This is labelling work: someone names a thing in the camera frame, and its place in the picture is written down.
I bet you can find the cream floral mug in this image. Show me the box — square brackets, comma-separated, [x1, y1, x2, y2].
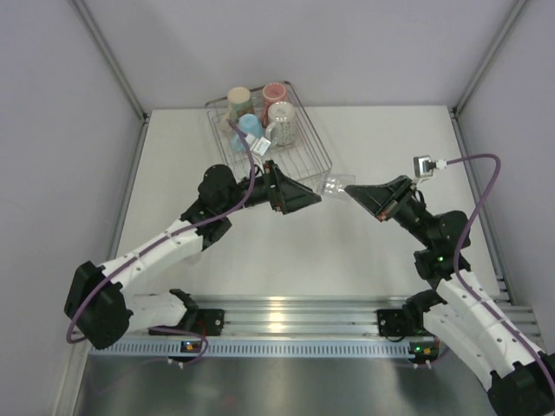
[219, 87, 255, 133]

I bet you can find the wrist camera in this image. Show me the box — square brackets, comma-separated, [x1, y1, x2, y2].
[413, 155, 447, 185]
[245, 133, 271, 158]

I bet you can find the white mug orange interior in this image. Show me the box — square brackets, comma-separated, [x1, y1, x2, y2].
[265, 101, 297, 146]

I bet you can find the aluminium frame post right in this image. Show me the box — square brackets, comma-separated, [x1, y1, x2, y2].
[451, 0, 532, 120]

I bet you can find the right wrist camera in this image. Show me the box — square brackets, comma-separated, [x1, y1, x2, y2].
[413, 155, 447, 185]

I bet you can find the aluminium frame post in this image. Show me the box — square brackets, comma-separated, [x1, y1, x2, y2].
[68, 0, 148, 123]
[451, 0, 532, 120]

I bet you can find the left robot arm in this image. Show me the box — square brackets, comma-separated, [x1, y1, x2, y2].
[64, 160, 322, 350]

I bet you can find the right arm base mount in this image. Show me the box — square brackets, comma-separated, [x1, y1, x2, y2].
[376, 289, 446, 342]

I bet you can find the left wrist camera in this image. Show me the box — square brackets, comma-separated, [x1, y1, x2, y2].
[245, 133, 271, 158]

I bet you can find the aluminium mounting rail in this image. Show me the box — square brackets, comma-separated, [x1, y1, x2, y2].
[71, 294, 541, 341]

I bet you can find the slotted cable duct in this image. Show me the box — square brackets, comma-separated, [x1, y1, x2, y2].
[90, 338, 415, 358]

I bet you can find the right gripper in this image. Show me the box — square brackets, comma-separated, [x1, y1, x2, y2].
[345, 175, 436, 249]

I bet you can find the light blue mug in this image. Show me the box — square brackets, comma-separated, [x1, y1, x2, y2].
[232, 114, 264, 152]

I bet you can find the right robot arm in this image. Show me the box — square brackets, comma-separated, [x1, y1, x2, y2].
[344, 175, 554, 415]

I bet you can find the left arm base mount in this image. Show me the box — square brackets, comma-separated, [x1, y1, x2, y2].
[148, 289, 225, 336]

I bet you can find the pink patterned mug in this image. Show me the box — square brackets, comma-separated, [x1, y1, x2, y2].
[262, 82, 288, 115]

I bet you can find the aluminium frame post left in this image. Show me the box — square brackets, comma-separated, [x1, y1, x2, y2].
[68, 0, 148, 123]

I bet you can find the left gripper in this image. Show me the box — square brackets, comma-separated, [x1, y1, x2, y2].
[219, 160, 321, 215]

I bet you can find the wire dish rack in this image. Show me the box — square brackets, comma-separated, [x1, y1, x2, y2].
[205, 81, 332, 193]

